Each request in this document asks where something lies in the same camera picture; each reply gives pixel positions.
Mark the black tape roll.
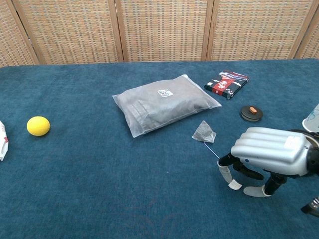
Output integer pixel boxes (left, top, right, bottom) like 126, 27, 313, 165
289, 128, 319, 140

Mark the pyramid tea bag with string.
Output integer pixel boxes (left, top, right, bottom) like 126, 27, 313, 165
191, 120, 242, 192

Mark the blue table cloth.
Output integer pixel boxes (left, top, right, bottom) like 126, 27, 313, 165
0, 58, 319, 239

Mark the yellow ball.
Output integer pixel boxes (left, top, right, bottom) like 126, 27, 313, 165
26, 116, 51, 136

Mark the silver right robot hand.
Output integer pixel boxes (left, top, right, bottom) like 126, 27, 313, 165
216, 127, 315, 198

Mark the white tissue pack red print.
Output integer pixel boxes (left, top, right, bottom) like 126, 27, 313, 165
0, 120, 9, 162

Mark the white round cap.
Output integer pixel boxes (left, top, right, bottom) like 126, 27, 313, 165
302, 103, 319, 133

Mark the small black round disc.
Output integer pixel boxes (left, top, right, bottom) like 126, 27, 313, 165
239, 105, 264, 122

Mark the woven folding screen wooden frame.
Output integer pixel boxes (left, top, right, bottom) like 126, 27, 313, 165
0, 0, 319, 67

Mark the red black snack packet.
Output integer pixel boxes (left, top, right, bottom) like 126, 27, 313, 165
204, 69, 250, 100

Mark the grey frosted plastic package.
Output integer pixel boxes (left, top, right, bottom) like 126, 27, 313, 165
112, 74, 222, 139

